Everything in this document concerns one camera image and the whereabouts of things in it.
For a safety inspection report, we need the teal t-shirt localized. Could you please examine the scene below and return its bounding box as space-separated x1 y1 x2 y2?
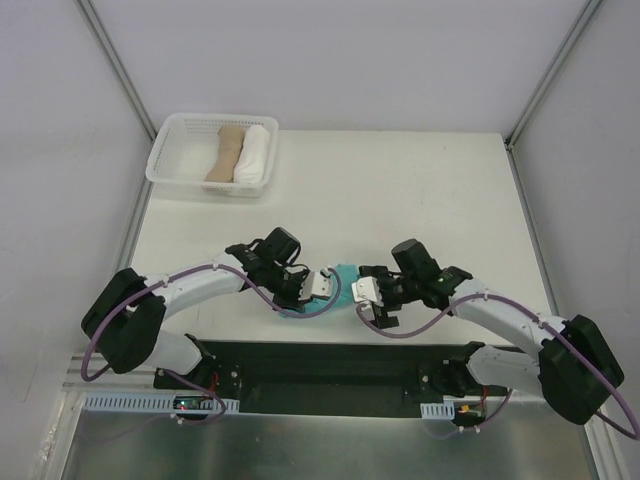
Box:
280 264 359 319

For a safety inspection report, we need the white plastic basket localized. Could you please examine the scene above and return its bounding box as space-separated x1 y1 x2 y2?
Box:
145 113 279 202

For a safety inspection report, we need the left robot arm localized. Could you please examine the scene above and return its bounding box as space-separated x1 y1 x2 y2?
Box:
81 227 326 389

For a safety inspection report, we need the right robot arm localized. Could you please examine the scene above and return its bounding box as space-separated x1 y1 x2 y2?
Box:
351 239 624 425

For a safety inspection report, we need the white rolled t-shirt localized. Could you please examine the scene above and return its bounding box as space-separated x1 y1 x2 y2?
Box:
233 125 271 185

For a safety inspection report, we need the beige rolled t-shirt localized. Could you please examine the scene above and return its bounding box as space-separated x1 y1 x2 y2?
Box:
205 125 245 183

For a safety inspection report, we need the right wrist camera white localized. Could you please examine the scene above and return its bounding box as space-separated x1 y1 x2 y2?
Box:
351 276 383 306

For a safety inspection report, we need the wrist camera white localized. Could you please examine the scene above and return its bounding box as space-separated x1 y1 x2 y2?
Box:
300 268 340 301
351 276 383 306

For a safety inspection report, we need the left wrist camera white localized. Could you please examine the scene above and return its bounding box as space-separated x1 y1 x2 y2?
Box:
300 268 340 301

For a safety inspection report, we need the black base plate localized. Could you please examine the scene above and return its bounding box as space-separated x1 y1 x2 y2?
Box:
154 340 509 415

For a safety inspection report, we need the right white cable duct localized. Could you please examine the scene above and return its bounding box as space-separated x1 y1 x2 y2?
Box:
420 401 456 421

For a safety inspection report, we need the white cable duct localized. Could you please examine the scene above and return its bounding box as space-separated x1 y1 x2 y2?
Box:
84 393 222 415
420 401 456 421

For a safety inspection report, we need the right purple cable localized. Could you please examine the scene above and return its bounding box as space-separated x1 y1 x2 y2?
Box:
354 293 640 436

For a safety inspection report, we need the purple cable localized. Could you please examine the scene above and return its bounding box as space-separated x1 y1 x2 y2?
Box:
80 263 344 426
354 293 640 436

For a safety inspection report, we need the aluminium rail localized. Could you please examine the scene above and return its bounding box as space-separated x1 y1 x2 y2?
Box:
62 349 166 389

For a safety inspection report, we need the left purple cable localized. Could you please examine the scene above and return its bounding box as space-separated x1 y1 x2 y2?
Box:
80 263 344 426

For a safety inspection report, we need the left white cable duct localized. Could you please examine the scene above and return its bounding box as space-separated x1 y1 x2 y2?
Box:
84 393 222 415

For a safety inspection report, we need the right aluminium frame post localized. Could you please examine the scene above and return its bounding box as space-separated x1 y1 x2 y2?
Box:
504 0 605 151

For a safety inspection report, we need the aluminium frame post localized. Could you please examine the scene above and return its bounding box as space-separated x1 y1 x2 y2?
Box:
504 0 605 151
74 0 157 141

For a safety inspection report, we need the left aluminium frame post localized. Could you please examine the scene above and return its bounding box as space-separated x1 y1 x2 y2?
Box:
74 0 157 141

